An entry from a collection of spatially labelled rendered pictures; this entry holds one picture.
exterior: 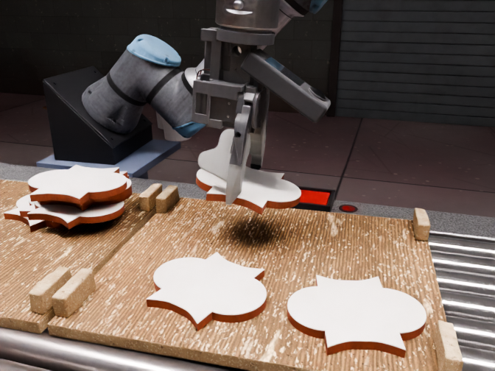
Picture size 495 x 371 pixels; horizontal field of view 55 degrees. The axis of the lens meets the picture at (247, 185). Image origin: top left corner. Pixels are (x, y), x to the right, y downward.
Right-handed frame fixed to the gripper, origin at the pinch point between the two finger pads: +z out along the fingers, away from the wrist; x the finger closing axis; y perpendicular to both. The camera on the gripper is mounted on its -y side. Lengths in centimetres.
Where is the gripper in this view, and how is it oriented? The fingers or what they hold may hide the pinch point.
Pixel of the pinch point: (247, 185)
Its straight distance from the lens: 64.6
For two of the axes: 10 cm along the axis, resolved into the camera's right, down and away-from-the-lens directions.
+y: -9.6, -1.9, 2.3
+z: -0.9, 9.2, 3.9
